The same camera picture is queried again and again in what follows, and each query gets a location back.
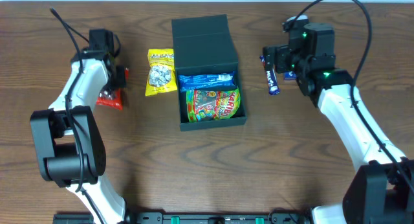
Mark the red Maltesers bag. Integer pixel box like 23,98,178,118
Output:
96,66,129,111

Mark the yellow nuts snack bag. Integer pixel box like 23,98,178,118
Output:
145,49,177,96

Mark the blue Oreo cookie pack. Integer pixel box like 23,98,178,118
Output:
178,71,236,92

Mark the purple Dairy Milk bar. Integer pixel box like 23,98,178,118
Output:
259,55,280,95

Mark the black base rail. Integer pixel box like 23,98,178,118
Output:
53,210,311,224

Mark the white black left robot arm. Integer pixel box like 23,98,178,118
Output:
30,29,133,223

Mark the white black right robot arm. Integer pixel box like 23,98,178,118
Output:
261,16,413,223

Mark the blue Eclipse mint box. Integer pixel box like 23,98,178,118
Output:
283,71,297,81

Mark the colourful Haribo gummy bag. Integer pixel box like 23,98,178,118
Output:
186,89,241,122

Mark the black gift box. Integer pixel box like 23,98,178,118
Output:
171,14,247,131

